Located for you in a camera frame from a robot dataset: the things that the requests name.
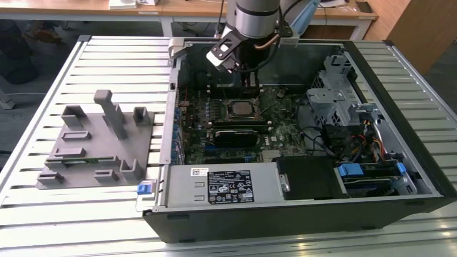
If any plain white box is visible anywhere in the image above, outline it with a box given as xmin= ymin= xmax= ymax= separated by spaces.
xmin=107 ymin=0 xmax=138 ymax=9

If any green motherboard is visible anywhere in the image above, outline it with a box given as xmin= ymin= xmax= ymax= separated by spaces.
xmin=175 ymin=85 xmax=311 ymax=165

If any silver CPU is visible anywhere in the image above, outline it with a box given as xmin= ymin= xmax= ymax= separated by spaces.
xmin=229 ymin=102 xmax=257 ymax=116

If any CPU socket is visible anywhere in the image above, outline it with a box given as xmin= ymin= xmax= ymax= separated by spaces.
xmin=225 ymin=99 xmax=263 ymax=121

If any silver metal drive cage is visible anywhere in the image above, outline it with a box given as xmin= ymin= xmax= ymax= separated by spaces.
xmin=304 ymin=52 xmax=370 ymax=129

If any black PC case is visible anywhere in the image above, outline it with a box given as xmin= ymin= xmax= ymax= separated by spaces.
xmin=134 ymin=37 xmax=457 ymax=244

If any black office chair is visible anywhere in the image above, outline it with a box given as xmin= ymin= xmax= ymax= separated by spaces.
xmin=0 ymin=20 xmax=41 ymax=85

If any coloured power wire bundle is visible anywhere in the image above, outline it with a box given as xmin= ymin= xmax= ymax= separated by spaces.
xmin=348 ymin=119 xmax=388 ymax=163

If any black graphics card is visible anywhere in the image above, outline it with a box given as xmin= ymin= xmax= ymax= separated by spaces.
xmin=213 ymin=130 xmax=258 ymax=149

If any metal socket cover frame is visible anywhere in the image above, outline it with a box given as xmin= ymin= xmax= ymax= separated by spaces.
xmin=257 ymin=87 xmax=279 ymax=115

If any grey parts rack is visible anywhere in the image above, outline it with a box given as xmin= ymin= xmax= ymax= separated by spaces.
xmin=34 ymin=89 xmax=155 ymax=191

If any hard disk in blue carrier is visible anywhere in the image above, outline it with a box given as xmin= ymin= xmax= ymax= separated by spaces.
xmin=334 ymin=162 xmax=408 ymax=179

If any black plastic shroud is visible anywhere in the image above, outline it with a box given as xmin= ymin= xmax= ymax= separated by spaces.
xmin=275 ymin=156 xmax=350 ymax=201

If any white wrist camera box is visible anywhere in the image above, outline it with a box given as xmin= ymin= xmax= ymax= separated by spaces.
xmin=205 ymin=44 xmax=239 ymax=73

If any grey stand foot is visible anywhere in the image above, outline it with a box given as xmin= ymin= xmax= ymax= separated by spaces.
xmin=0 ymin=87 xmax=15 ymax=110

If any silver power supply unit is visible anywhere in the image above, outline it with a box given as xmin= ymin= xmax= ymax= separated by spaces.
xmin=155 ymin=162 xmax=286 ymax=209

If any black RAM slot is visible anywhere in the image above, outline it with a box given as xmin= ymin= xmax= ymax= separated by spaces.
xmin=213 ymin=120 xmax=269 ymax=127
xmin=213 ymin=125 xmax=271 ymax=132
xmin=210 ymin=92 xmax=261 ymax=99
xmin=207 ymin=85 xmax=261 ymax=93

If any wooden cabinet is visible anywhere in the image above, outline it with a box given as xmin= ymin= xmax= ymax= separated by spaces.
xmin=363 ymin=0 xmax=457 ymax=75

